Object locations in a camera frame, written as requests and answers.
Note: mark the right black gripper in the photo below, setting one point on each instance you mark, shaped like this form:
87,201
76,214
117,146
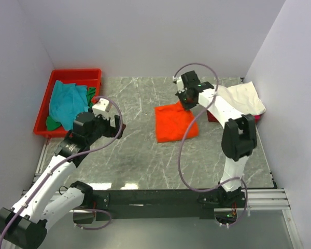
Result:
186,107

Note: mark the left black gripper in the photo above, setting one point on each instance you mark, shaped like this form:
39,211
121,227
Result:
111,131

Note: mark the aluminium rail frame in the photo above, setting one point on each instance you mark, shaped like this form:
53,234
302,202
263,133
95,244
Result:
275,199

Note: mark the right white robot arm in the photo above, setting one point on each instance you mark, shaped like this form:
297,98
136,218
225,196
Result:
239,137

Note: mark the green t shirt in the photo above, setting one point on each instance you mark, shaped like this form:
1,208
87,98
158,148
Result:
92,93

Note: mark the folded red t shirt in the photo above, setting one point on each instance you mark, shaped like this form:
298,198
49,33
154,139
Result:
212,118

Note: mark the red plastic bin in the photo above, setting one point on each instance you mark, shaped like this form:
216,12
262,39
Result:
90,77

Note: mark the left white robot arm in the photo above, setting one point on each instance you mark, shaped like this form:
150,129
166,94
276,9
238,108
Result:
28,221

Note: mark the orange t shirt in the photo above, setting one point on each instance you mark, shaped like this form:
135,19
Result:
171,122

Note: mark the blue t shirt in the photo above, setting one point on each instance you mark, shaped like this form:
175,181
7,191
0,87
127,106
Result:
67,103

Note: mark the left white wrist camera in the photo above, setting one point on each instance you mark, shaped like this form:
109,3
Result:
102,107

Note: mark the black mounting base bar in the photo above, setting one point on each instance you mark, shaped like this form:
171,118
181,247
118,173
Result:
162,203

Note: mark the folded white t shirt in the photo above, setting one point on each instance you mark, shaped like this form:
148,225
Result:
244,98

